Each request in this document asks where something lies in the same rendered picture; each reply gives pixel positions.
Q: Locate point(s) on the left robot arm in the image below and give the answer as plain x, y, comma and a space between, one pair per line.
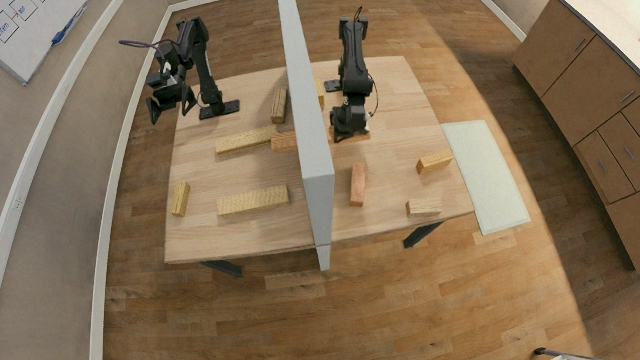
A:
357, 82

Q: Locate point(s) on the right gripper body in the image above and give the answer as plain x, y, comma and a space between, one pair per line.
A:
173, 89

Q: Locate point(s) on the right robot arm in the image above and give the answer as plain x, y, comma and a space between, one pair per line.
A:
197, 54

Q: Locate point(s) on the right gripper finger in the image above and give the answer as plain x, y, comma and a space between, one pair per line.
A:
187, 95
154, 110

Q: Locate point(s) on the light grey panel with slot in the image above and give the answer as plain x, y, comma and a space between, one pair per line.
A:
314, 153

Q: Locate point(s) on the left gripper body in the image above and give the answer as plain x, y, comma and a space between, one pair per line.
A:
339, 121

